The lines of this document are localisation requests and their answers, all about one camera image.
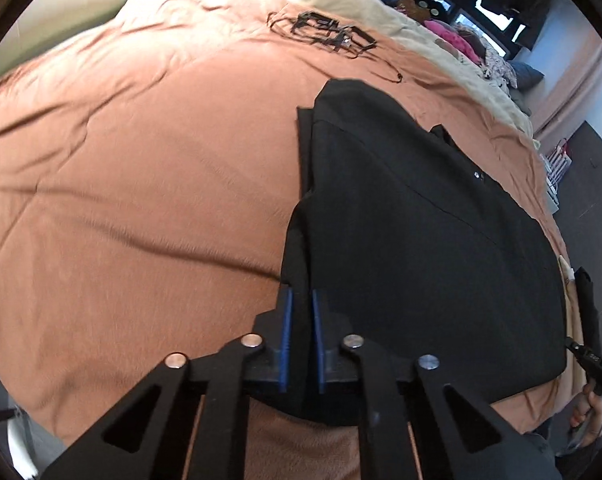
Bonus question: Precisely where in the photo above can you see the beige folded cloth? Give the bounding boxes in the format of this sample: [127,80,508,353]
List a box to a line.
[558,255,584,346]

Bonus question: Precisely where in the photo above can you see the person's right hand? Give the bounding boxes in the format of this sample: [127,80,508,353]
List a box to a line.
[570,382,602,449]

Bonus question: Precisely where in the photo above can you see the orange-brown blanket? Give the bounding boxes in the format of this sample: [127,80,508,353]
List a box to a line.
[0,0,584,480]

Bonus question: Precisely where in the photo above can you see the cream padded headboard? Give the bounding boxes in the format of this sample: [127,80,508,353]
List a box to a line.
[0,0,134,93]

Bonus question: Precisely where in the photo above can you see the black plush toy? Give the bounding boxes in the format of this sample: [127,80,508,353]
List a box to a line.
[396,0,454,19]

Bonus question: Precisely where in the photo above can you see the tangle of black cables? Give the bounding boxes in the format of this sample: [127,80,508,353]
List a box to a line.
[267,10,403,83]

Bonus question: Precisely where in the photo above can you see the grey-blue pillow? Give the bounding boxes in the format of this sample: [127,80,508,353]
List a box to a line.
[508,60,546,92]

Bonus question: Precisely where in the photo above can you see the black framed window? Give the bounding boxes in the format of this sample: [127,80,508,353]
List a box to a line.
[366,0,556,57]

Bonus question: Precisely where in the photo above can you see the black long-sleeve shirt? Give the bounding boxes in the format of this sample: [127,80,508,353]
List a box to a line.
[281,78,568,427]

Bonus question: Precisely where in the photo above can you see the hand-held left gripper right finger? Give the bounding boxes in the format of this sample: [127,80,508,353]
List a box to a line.
[311,287,564,480]

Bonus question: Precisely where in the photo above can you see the pink curtain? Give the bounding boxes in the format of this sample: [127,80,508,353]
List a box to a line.
[531,25,602,147]

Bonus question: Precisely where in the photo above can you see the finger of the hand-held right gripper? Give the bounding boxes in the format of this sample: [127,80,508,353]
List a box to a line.
[565,336,602,397]

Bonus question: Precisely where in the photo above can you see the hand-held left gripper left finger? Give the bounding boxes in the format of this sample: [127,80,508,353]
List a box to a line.
[41,285,294,480]

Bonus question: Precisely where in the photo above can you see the folded black garment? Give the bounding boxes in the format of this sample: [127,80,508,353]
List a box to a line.
[573,266,602,353]

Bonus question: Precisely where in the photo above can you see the beige blanket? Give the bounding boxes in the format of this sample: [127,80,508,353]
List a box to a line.
[281,0,534,137]

